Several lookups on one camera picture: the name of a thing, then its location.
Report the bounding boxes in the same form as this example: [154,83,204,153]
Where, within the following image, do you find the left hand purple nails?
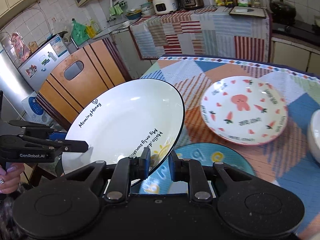
[1,163,24,194]

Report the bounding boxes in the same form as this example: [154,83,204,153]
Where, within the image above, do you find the black gas stove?
[272,20,319,43]

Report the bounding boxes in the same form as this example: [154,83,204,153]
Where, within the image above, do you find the small silver fridge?
[1,34,70,115]

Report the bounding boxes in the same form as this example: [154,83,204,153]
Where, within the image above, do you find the blue round placemat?
[139,142,256,196]

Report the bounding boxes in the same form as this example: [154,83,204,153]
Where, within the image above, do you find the carrot bunny pattern plate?
[200,76,288,146]

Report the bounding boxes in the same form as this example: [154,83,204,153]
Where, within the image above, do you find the white plate black rim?
[61,79,185,174]

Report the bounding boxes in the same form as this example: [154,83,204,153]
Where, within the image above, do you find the orange wooden cabinet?
[36,38,132,130]

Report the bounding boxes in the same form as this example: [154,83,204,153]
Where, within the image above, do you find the green plastic bag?
[71,18,89,46]

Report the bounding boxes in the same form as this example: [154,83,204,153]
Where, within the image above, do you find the striped patchwork counter cloth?
[130,6,271,62]

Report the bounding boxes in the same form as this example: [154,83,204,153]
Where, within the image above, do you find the white rice cooker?
[153,0,178,15]

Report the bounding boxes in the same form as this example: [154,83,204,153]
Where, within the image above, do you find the black wok with lid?
[269,0,297,24]

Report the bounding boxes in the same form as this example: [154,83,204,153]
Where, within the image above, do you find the white bowl ribbed outside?
[307,109,320,163]

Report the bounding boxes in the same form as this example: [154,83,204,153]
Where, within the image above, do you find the colourful patchwork tablecloth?
[143,56,319,239]

